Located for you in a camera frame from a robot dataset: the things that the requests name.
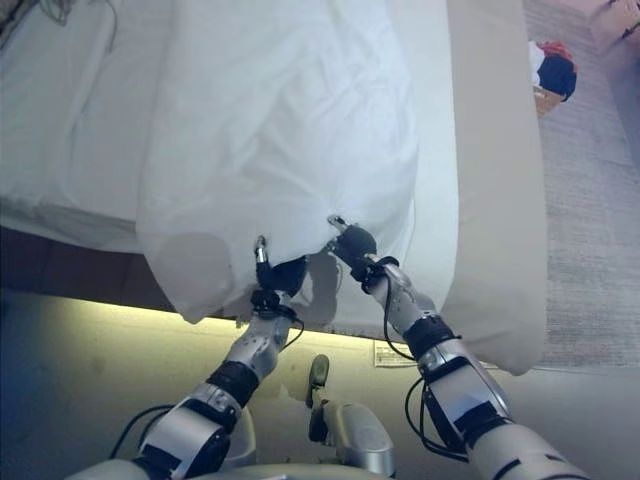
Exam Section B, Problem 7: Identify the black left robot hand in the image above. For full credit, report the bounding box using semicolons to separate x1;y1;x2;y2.
253;234;308;297

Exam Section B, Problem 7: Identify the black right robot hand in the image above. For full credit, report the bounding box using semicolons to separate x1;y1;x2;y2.
325;214;379;274

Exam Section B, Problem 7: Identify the white duvet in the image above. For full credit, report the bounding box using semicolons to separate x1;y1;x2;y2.
137;0;421;324

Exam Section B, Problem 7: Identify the white bed sheet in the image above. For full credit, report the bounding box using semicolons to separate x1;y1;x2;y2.
0;0;171;251

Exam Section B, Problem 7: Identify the silver robot torso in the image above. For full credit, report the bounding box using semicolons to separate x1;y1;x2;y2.
64;457;401;480

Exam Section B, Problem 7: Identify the grey striped rug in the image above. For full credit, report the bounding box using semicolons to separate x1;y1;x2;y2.
372;0;640;371

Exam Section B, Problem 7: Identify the small cardboard box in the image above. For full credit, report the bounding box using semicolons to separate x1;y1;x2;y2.
532;84;566;119

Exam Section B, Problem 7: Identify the white garment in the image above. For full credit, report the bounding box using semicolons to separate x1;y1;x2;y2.
528;42;545;89

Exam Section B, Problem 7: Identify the black garment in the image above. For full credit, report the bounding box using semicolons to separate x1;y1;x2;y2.
538;54;579;104

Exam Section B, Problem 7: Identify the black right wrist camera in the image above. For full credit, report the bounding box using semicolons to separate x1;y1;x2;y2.
348;254;401;295

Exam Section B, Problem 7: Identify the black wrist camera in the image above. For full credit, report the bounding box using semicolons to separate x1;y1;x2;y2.
249;288;284;317
348;254;401;295

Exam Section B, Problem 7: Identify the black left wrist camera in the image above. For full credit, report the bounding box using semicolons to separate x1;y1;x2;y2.
249;288;284;317

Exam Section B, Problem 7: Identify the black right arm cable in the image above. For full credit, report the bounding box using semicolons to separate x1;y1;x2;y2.
382;284;451;456

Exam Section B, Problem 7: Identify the brown upholstered bed frame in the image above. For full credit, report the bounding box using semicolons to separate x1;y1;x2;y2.
0;224;176;311

